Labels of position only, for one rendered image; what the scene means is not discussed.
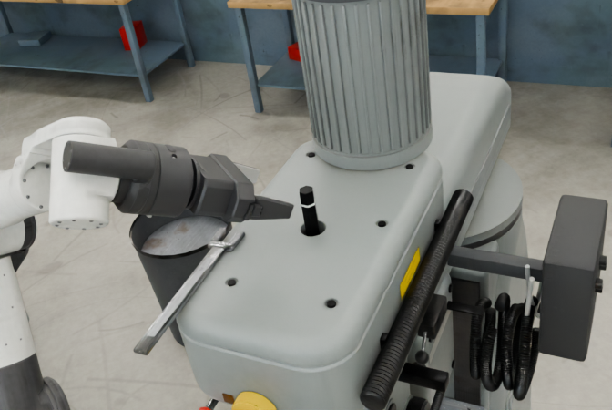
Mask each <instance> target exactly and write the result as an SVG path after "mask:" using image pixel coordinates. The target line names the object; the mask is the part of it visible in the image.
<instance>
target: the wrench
mask: <svg viewBox="0 0 612 410"><path fill-rule="evenodd" d="M225 234H226V229H225V228H219V230H218V231H217V232H216V234H215V235H214V236H213V237H212V239H211V241H210V242H209V244H208V248H209V249H210V251H209V252H208V254H207V255H206V256H205V257H204V259H203V260H202V261H201V263H200V264H199V265H198V267H197V268H196V269H195V271H194V272H193V273H191V275H190V276H189V278H188V279H187V280H186V281H185V283H184V284H183V285H182V287H181V288H180V289H179V291H178V292H177V293H176V295H175V296H174V297H173V299H172V300H171V301H170V302H169V304H168V305H167V307H166V308H165V309H164V310H163V312H162V313H161V314H160V316H159V317H158V318H157V320H156V321H155V322H154V323H153V324H152V325H151V326H150V328H149V329H148V331H147V332H146V333H145V335H144V336H143V337H142V338H141V340H140V341H139V342H138V344H137V345H136V346H135V348H134V349H133V351H134V353H136V354H143V355H148V354H149V353H150V351H151V350H152V349H153V347H154V346H155V345H156V343H157V342H158V340H159V339H160V338H161V336H162V335H163V334H164V332H165V331H166V330H167V329H168V328H169V326H170V325H171V324H172V322H173V321H174V320H175V318H176V317H177V316H178V314H179V313H180V311H181V310H182V309H183V307H184V306H185V305H186V303H187V302H188V301H189V299H190V298H191V296H192V295H193V294H194V292H195V291H196V290H197V289H198V287H199V286H200V285H201V284H202V282H203V281H204V280H205V278H206V277H207V276H208V274H209V273H210V271H211V270H212V269H213V267H214V266H215V265H216V263H217V262H218V261H219V259H220V258H221V256H222V255H223V254H224V252H225V251H230V252H232V251H233V250H234V248H236V247H237V245H238V244H239V243H240V241H241V240H242V238H243V237H244V236H245V232H244V231H237V232H236V233H235V235H234V236H233V237H232V239H231V240H230V241H229V243H226V242H220V241H221V240H222V238H223V237H224V236H225Z"/></svg>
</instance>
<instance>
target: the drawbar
mask: <svg viewBox="0 0 612 410"><path fill-rule="evenodd" d="M299 193H300V199H301V204H302V205H306V206H309V205H312V204H313V203H314V202H315V198H314V192H313V187H311V186H304V187H301V188H300V191H299ZM301 208H302V214H303V219H304V224H305V230H306V235H307V236H310V237H311V236H317V235H320V234H321V232H320V226H319V221H318V215H317V209H316V203H315V205H313V206H311V207H309V208H306V207H302V206H301Z"/></svg>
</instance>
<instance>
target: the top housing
mask: <svg viewBox="0 0 612 410"><path fill-rule="evenodd" d="M442 175H443V170H442V166H441V163H440V161H439V160H438V159H437V157H435V156H434V155H432V154H431V153H429V152H426V151H424V152H423V153H421V154H420V155H419V156H417V157H416V158H414V159H412V160H410V161H408V162H406V163H404V164H402V165H399V166H396V167H392V168H388V169H379V170H365V171H362V170H350V169H342V168H339V167H336V166H333V165H332V164H330V163H328V162H326V161H324V160H323V159H321V158H320V157H319V156H318V155H317V153H316V152H315V149H314V146H313V141H309V142H306V143H304V144H302V145H301V146H299V147H298V148H297V149H296V150H295V152H294V153H293V154H292V155H291V157H290V158H289V159H288V160H287V162H286V163H285V164H284V165H283V167H282V168H281V169H280V171H279V172H278V173H277V174H276V176H275V177H274V178H273V179H272V181H271V182H270V183H269V184H268V186H267V187H266V188H265V189H264V191H263V192H262V193H261V194H260V195H262V196H266V197H270V198H274V199H277V200H285V201H288V202H291V203H292V204H293V205H294V208H293V210H292V213H291V217H290V218H289V219H278V220H245V221H243V222H242V223H239V222H237V224H236V225H235V226H234V227H233V229H232V230H231V231H230V232H229V234H228V235H227V236H226V238H225V239H224V240H223V241H222V242H226V243H229V242H230V240H231V239H232V237H233V236H234V235H235V233H236V232H237V231H244V232H245V236H244V237H243V238H242V240H241V241H240V243H239V244H238V245H237V247H236V248H234V250H233V251H232V252H230V251H225V252H224V254H223V255H222V256H221V258H220V259H219V261H218V262H217V263H216V265H215V266H214V267H213V269H212V270H211V271H210V273H209V274H208V276H207V277H206V278H205V280H204V281H203V282H202V284H201V285H200V286H199V287H198V289H197V290H196V291H195V292H194V294H193V295H192V296H191V298H190V299H189V301H188V302H187V303H186V305H185V306H184V307H183V309H182V310H181V311H180V313H179V314H178V316H177V317H176V319H177V324H178V328H179V331H180V334H181V337H182V340H183V343H184V345H185V348H186V351H187V354H188V358H189V362H190V365H191V368H192V371H193V374H194V376H195V379H196V381H197V383H198V385H199V388H200V389H201V390H202V391H203V392H204V393H205V394H206V395H208V396H209V397H211V398H213V399H216V400H218V401H221V402H223V403H227V402H224V398H223V395H222V394H227V395H233V398H234V402H235V400H236V399H237V397H238V396H239V394H240V393H243V392H254V393H257V394H260V395H263V396H264V397H266V398H267V399H268V400H270V401H271V402H272V403H273V404H274V406H275V407H276V409H277V410H363V408H364V407H365V406H364V405H363V404H362V402H361V400H360V394H361V392H362V389H363V387H364V385H365V383H366V381H367V379H368V376H369V375H370V372H371V371H372V368H373V365H374V363H375V361H376V359H377V357H378V355H379V353H380V351H381V344H380V338H381V336H382V334H383V333H389V332H390V330H391V328H392V325H393V322H394V320H395V318H396V316H397V313H398V312H399V310H400V308H401V306H402V304H403V300H404V298H405V296H406V294H407V293H408V291H409V288H410V286H411V284H412V282H413V279H414V277H415V274H416V273H417V271H418V269H419V267H420V264H421V262H422V260H423V257H424V255H425V254H426V252H427V249H428V247H429V245H430V243H431V241H432V239H433V236H434V223H435V221H436V219H438V220H441V219H442V217H443V215H444V192H443V176H442ZM304 186H311V187H313V192H314V198H315V203H316V209H317V215H318V221H319V226H320V232H321V234H320V235H317V236H311V237H310V236H307V235H306V230H305V224H304V219H303V214H302V208H301V199H300V193H299V191H300V188H301V187H304ZM227 404H230V403H227ZM230 405H233V404H230Z"/></svg>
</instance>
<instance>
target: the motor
mask: <svg viewBox="0 0 612 410"><path fill-rule="evenodd" d="M291 1H292V8H293V14H294V20H295V25H296V32H297V37H298V44H299V50H300V56H301V67H302V74H303V79H304V86H305V91H306V98H307V103H308V110H309V115H310V122H311V134H312V141H313V146H314V149H315V152H316V153H317V155H318V156H319V157H320V158H321V159H323V160H324V161H326V162H328V163H330V164H332V165H333V166H336V167H339V168H342V169H350V170H362V171H366V170H379V169H388V168H392V167H396V166H399V165H402V164H404V163H406V162H408V161H410V160H412V159H414V158H416V157H417V156H419V155H420V154H421V153H423V152H424V151H425V150H426V149H427V148H428V147H429V145H430V143H431V141H432V138H433V122H432V110H431V90H430V71H429V53H428V34H427V14H426V0H291Z"/></svg>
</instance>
